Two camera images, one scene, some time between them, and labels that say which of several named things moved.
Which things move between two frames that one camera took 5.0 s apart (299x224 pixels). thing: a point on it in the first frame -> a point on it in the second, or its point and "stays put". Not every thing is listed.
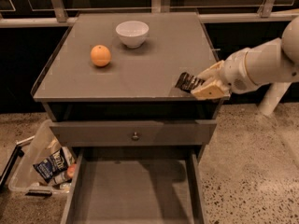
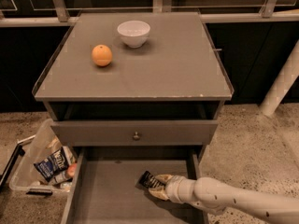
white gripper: x=235 y=72 -> x=173 y=187
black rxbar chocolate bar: x=188 y=82 -> x=149 y=180
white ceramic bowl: x=132 y=33 stays put
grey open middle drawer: x=136 y=186 stays put
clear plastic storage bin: x=46 y=168 stays put
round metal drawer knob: x=135 y=137 stays put
